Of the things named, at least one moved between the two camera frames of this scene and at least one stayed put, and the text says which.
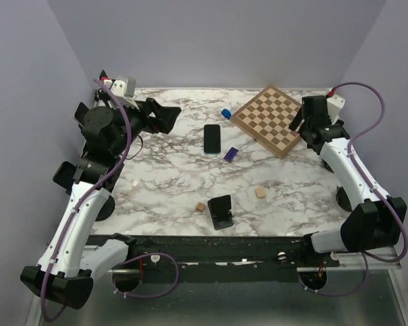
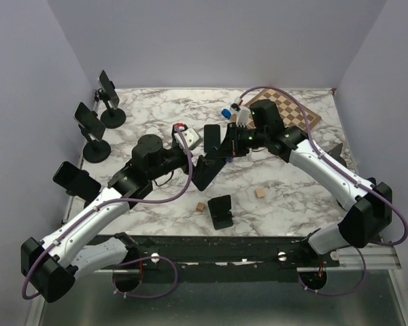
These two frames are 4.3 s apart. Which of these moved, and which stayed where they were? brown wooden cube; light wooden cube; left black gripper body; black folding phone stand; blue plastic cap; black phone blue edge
Moved: left black gripper body
Stayed: blue plastic cap; light wooden cube; black phone blue edge; brown wooden cube; black folding phone stand
